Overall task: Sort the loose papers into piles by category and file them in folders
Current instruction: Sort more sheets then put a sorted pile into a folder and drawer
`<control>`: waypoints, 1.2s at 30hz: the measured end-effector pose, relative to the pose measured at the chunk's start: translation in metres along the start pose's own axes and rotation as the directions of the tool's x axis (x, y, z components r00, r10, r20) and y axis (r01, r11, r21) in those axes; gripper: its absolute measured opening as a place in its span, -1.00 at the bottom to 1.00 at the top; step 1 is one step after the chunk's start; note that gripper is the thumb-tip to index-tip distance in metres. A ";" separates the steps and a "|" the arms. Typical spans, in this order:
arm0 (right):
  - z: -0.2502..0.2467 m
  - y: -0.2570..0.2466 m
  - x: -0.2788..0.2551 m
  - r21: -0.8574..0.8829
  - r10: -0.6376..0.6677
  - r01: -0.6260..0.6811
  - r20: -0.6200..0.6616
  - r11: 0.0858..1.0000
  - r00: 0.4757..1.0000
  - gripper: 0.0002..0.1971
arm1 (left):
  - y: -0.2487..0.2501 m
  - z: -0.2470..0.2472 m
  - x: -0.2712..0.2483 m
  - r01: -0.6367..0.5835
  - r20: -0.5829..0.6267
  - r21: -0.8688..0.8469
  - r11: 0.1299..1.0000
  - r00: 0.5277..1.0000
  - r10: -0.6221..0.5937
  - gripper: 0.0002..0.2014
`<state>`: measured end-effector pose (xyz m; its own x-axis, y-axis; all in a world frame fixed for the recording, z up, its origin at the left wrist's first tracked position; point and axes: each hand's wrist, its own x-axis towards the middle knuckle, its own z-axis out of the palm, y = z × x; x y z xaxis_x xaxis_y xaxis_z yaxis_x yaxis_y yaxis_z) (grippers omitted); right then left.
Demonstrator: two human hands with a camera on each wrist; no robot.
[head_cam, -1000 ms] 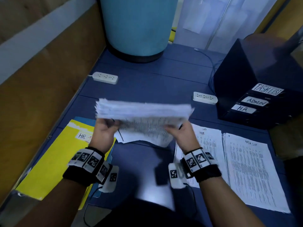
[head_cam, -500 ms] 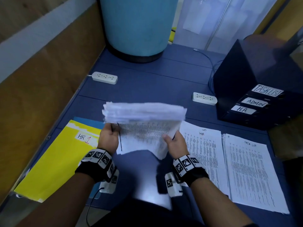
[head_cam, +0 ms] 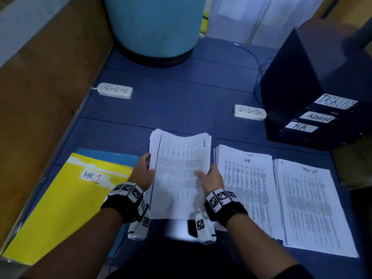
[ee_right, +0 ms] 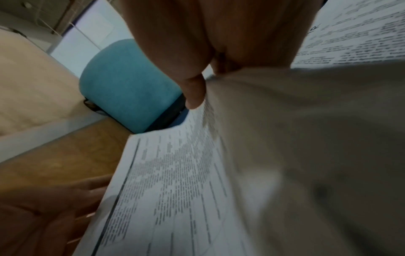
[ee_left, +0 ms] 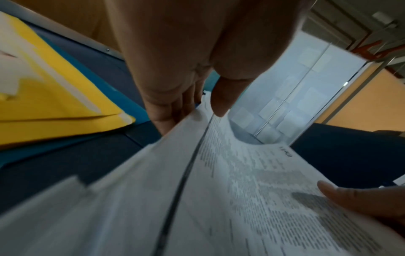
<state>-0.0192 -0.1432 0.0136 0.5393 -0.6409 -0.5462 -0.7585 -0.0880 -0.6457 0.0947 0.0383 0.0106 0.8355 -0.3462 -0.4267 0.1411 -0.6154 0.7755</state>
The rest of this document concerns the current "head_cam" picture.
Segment person's left hand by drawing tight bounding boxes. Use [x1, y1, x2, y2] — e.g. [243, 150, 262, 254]
[128, 153, 157, 192]

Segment person's right hand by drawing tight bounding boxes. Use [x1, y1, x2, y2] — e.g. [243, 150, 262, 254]
[195, 164, 226, 196]

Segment neat stack of printed papers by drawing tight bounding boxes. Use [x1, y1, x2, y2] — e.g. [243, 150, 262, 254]
[146, 129, 212, 220]
[213, 144, 286, 241]
[273, 158, 360, 258]

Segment yellow folder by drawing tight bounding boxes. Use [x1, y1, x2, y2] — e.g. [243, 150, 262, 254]
[3, 152, 134, 266]

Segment person's right forearm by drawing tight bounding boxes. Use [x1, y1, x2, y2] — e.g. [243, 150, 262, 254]
[224, 213, 298, 279]

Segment person's left forearm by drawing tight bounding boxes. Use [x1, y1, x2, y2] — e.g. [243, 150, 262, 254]
[26, 209, 126, 279]

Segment person's dark trousers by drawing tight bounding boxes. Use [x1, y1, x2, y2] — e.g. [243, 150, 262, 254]
[107, 235, 317, 279]

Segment black marker wristband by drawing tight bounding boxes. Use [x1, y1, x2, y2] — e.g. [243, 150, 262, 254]
[100, 182, 151, 223]
[203, 188, 249, 227]

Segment white power strip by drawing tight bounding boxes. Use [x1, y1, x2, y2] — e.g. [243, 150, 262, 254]
[96, 82, 134, 100]
[234, 104, 267, 121]

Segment brown cardboard box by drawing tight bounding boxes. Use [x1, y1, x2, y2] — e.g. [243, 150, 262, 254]
[331, 133, 372, 189]

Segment teal cylindrical barrel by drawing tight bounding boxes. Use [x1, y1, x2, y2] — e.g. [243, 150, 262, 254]
[103, 0, 208, 67]

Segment white partition panel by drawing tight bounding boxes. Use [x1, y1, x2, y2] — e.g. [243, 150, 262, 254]
[206, 0, 326, 49]

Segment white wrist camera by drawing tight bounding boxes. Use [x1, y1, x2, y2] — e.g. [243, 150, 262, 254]
[128, 203, 152, 241]
[195, 211, 217, 245]

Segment black camera cable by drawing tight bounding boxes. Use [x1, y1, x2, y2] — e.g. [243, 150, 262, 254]
[109, 238, 126, 274]

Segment thin power cable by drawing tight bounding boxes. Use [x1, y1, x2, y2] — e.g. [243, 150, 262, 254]
[232, 43, 274, 108]

